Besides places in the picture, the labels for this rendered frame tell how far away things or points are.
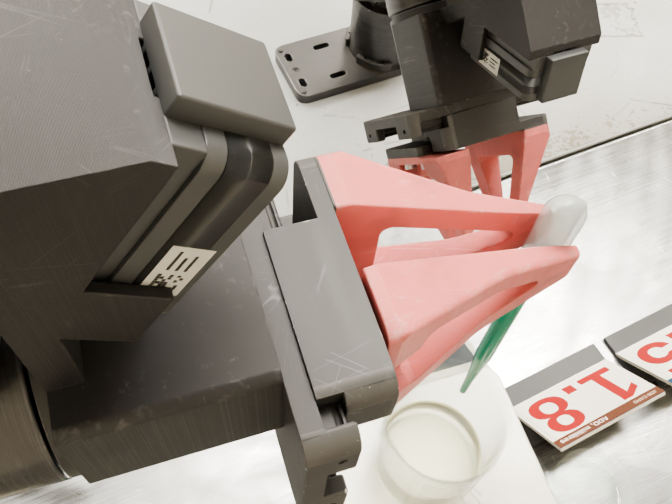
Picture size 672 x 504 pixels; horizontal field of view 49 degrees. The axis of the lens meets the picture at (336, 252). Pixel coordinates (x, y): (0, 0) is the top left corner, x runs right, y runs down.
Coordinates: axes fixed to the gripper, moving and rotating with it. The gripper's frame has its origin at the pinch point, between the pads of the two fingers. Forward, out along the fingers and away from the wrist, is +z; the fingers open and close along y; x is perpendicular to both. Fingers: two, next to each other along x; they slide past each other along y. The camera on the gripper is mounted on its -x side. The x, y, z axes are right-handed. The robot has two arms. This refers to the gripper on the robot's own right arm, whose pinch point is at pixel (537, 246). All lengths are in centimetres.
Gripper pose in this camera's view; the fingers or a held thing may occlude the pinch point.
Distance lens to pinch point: 23.8
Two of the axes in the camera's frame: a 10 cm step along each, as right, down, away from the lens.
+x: -0.6, 5.1, 8.6
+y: -3.1, -8.3, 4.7
